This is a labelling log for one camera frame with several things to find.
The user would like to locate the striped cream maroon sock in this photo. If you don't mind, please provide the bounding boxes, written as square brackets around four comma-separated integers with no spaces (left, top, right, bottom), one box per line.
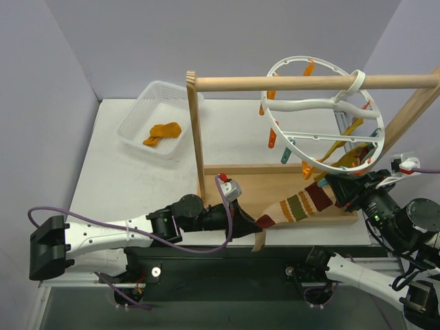
[252,182,336,252]

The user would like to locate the mustard yellow sock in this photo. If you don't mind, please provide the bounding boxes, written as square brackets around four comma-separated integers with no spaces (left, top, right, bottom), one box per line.
[319,118,364,162]
[150,122,182,138]

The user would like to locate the small orange sock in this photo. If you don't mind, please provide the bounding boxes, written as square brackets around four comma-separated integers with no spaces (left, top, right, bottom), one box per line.
[142,136,162,148]

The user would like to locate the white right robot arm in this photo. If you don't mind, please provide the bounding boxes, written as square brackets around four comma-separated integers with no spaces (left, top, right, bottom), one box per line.
[305,169,439,329]

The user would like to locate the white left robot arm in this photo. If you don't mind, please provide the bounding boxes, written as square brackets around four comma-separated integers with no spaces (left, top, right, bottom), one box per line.
[29,195,262,283]

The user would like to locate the wooden hanger rack stand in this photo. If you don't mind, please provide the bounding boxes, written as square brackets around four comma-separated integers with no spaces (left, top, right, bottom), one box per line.
[186,68,439,217]

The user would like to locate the white round sock hanger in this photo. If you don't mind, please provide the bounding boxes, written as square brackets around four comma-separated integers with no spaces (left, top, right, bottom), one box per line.
[259,56,384,179]

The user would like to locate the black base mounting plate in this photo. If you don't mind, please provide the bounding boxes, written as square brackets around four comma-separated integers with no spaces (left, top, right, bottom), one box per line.
[99,244,344,303]

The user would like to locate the white plastic mesh basket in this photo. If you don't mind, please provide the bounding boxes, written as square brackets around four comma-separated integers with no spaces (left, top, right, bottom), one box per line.
[115,80,190,160]

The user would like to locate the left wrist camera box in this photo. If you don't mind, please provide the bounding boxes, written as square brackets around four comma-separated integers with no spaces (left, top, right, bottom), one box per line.
[219,173,242,203]

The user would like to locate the purple cable at base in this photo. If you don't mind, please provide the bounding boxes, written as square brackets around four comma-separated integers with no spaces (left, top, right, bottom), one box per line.
[94,271,152,310]

